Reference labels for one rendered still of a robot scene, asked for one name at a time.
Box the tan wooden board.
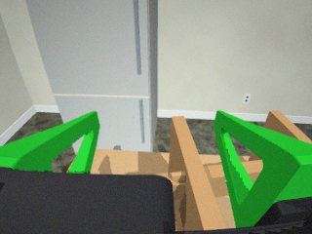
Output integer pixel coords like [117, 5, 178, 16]
[168, 116, 226, 231]
[248, 110, 312, 161]

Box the tan wooden rail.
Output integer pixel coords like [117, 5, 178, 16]
[156, 160, 263, 200]

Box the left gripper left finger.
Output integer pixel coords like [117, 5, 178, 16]
[0, 111, 99, 174]

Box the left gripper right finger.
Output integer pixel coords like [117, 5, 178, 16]
[214, 110, 312, 228]

